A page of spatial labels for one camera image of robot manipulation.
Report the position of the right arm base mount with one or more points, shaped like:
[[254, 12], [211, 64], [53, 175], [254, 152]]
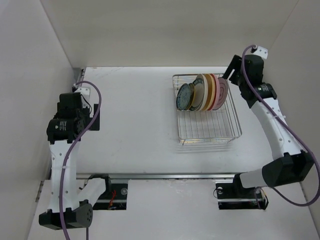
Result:
[[228, 198]]

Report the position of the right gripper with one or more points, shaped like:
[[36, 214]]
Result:
[[236, 63]]

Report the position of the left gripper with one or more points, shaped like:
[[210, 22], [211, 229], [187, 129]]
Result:
[[94, 127]]

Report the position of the green rim white plate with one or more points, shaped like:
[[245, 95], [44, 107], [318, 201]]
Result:
[[200, 87]]

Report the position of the wire dish rack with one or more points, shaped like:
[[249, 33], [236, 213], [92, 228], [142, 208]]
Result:
[[214, 126]]

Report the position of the blue green patterned plate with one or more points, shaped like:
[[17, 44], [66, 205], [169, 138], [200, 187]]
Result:
[[183, 98]]

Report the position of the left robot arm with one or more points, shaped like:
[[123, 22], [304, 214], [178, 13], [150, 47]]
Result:
[[70, 207]]

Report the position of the cream plate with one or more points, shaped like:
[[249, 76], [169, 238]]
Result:
[[208, 88]]

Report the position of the orange plate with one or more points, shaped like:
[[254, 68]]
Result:
[[213, 92]]

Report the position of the front aluminium rail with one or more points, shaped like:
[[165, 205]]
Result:
[[164, 176]]

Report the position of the pink plate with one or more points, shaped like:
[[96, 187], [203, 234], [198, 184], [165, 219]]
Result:
[[223, 93]]

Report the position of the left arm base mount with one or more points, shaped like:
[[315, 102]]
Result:
[[114, 198]]

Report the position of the yellow patterned plate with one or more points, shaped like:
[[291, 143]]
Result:
[[192, 95]]

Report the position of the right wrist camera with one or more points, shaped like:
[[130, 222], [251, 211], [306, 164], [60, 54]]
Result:
[[259, 51]]

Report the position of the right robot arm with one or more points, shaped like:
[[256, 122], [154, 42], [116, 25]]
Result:
[[290, 162]]

